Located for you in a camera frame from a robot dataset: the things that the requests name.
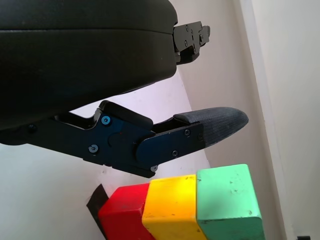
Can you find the red wooden block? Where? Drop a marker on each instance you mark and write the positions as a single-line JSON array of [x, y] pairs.
[[122, 217]]

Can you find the yellow wooden block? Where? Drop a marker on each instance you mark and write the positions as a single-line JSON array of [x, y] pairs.
[[170, 200]]

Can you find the black tape strip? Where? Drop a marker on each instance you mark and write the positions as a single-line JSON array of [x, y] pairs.
[[96, 202]]

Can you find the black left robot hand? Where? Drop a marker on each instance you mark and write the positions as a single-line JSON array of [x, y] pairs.
[[75, 62]]

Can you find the green wooden block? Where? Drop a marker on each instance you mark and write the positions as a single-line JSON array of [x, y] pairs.
[[225, 195]]

